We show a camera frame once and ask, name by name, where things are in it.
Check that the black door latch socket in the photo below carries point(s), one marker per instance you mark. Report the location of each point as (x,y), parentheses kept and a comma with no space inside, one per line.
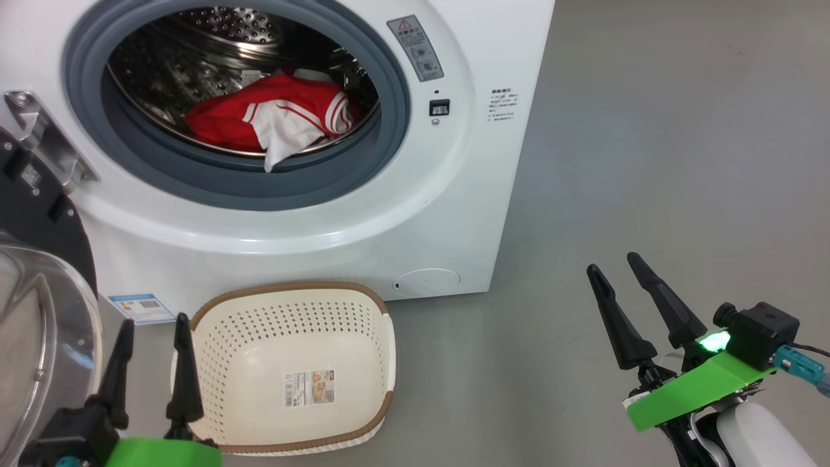
(439,107)

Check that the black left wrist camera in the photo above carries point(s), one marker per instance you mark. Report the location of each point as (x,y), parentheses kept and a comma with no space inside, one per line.
(65,434)

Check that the basket product label sticker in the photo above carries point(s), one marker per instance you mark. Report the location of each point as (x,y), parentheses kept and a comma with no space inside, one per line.
(308,389)

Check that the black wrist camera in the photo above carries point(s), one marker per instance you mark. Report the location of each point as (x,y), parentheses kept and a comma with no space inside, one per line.
(65,434)
(765,331)

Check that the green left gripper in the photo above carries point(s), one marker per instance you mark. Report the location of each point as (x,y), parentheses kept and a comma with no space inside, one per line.
(162,454)

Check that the metal door hinge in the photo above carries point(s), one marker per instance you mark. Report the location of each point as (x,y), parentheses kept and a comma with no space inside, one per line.
(45,143)

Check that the red garment with white stripes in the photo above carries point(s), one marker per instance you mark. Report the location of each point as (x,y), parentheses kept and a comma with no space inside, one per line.
(220,120)

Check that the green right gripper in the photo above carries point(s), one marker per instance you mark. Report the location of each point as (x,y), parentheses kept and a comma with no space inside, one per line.
(694,389)

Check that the grey warning sticker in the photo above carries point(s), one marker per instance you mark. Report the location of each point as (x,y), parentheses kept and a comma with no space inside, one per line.
(416,48)

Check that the cream perforated laundry basket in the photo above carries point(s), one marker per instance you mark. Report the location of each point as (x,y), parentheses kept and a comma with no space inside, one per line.
(259,363)

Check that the white front-load washing machine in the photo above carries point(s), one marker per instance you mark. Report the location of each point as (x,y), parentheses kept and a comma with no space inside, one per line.
(454,214)

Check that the blue energy label sticker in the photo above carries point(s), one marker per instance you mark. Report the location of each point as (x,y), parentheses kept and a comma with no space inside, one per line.
(141,309)

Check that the stainless steel washing machine drum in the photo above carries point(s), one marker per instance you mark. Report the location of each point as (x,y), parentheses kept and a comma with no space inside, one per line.
(181,65)

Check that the round white filter cover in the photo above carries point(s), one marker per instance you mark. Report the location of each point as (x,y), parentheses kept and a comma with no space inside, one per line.
(428,283)

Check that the grey rubber door gasket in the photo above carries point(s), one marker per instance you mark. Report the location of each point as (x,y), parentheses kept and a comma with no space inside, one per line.
(194,188)

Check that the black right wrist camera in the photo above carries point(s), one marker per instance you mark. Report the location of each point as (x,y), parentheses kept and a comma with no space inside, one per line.
(765,331)

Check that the washing machine round door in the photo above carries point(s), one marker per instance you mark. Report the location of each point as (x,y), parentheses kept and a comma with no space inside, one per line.
(39,214)

